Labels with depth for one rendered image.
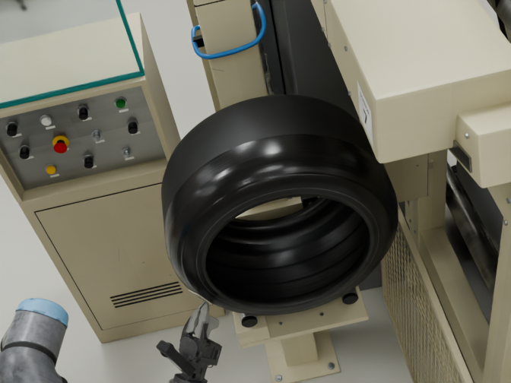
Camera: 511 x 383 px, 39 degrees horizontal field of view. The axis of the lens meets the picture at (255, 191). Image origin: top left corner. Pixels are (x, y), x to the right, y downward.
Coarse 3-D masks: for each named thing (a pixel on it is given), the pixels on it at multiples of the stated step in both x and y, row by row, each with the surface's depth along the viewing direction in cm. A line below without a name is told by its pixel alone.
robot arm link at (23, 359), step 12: (12, 348) 148; (24, 348) 148; (0, 360) 148; (12, 360) 146; (24, 360) 146; (36, 360) 147; (48, 360) 149; (0, 372) 147; (12, 372) 145; (24, 372) 145; (36, 372) 146; (48, 372) 148
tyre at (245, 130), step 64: (192, 128) 174; (256, 128) 161; (320, 128) 163; (192, 192) 160; (256, 192) 156; (320, 192) 158; (384, 192) 166; (192, 256) 167; (256, 256) 206; (320, 256) 202
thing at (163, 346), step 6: (162, 342) 178; (162, 348) 176; (168, 348) 176; (174, 348) 177; (162, 354) 177; (168, 354) 176; (174, 354) 177; (180, 354) 178; (174, 360) 177; (180, 360) 178; (186, 360) 179; (180, 366) 178; (186, 366) 180; (192, 366) 181; (186, 372) 180; (192, 372) 181
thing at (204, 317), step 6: (204, 306) 182; (204, 312) 181; (198, 318) 182; (204, 318) 180; (210, 318) 182; (198, 324) 181; (210, 324) 182; (216, 324) 184; (198, 330) 180; (210, 330) 182; (198, 336) 180
